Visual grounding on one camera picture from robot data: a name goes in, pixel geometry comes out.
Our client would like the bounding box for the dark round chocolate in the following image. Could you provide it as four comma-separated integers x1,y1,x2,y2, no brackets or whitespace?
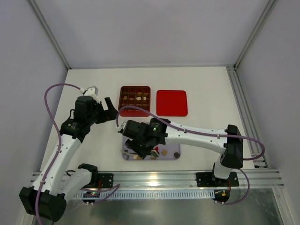
174,152,180,158

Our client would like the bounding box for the slotted cable duct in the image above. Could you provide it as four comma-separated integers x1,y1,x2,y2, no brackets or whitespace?
72,189,215,201

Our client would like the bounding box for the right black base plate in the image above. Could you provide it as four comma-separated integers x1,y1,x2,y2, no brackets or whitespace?
195,172,239,188

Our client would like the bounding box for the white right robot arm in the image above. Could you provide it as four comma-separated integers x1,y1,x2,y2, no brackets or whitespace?
117,118,243,180

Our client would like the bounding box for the aluminium mounting rail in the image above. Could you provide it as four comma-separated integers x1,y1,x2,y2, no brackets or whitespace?
99,169,284,189

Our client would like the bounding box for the red chocolate box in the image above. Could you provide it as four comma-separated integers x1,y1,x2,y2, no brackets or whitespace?
118,86,151,117

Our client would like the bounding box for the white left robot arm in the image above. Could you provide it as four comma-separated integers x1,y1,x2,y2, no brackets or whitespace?
19,96,118,222

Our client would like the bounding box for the aluminium frame right post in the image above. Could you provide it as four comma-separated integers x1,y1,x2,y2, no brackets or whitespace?
226,0,279,71

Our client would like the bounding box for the red box lid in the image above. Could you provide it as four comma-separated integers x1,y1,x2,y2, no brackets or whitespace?
156,90,188,117

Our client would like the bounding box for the aluminium frame post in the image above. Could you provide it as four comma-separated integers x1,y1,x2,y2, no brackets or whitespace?
226,0,279,71
27,0,71,70

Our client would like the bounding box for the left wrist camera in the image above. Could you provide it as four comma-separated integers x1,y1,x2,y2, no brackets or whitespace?
79,86,98,101

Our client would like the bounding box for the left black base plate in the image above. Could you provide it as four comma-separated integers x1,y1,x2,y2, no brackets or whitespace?
96,173,114,189

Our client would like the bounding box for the aluminium frame left post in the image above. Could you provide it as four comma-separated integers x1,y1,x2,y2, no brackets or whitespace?
27,0,71,70

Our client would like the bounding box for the lilac plastic tray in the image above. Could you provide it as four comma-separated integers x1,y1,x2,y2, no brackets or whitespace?
122,137,180,161

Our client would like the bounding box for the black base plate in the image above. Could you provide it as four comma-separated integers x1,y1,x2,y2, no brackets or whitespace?
96,173,114,189
195,172,239,188

